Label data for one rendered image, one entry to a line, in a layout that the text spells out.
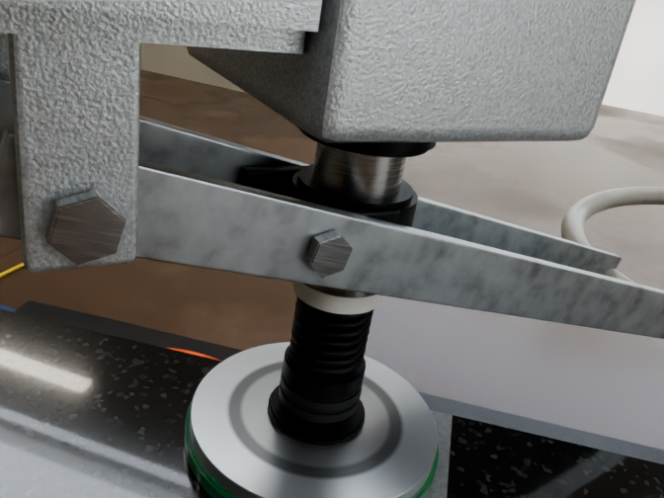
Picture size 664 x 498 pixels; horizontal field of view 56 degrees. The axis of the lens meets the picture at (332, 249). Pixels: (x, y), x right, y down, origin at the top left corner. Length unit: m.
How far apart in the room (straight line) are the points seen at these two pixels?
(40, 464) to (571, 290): 0.45
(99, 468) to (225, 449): 0.10
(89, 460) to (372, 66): 0.38
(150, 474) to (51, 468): 0.07
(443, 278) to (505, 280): 0.07
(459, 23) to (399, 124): 0.06
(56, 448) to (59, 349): 0.14
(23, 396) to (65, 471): 0.10
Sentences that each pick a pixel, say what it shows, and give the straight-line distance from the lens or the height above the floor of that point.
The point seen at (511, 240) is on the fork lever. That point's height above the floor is 1.00.
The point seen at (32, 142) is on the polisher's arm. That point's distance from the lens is 0.29.
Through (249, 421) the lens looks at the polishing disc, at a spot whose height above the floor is 0.88.
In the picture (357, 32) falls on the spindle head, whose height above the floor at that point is 1.20.
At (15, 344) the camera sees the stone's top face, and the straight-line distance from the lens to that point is 0.69.
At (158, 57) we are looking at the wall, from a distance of 6.20.
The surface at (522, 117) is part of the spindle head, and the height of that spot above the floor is 1.17.
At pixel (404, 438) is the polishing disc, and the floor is 0.88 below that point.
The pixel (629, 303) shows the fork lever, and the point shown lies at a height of 0.98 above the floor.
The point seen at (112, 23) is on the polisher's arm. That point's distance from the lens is 0.28.
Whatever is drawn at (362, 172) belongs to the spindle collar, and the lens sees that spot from 0.42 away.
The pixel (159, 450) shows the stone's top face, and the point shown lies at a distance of 0.56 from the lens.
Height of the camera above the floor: 1.23
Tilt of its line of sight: 25 degrees down
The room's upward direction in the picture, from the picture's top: 9 degrees clockwise
